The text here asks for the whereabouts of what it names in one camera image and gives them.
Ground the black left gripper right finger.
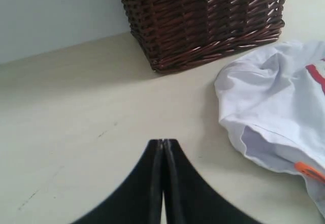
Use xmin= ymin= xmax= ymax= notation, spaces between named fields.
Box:
xmin=162 ymin=139 xmax=256 ymax=224

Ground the dark brown wicker basket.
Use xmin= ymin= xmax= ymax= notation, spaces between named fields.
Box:
xmin=121 ymin=0 xmax=285 ymax=74

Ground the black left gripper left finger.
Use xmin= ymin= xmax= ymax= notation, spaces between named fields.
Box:
xmin=74 ymin=140 xmax=164 ymax=224

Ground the white t-shirt with red print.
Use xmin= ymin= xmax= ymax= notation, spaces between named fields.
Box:
xmin=214 ymin=41 xmax=324 ymax=213

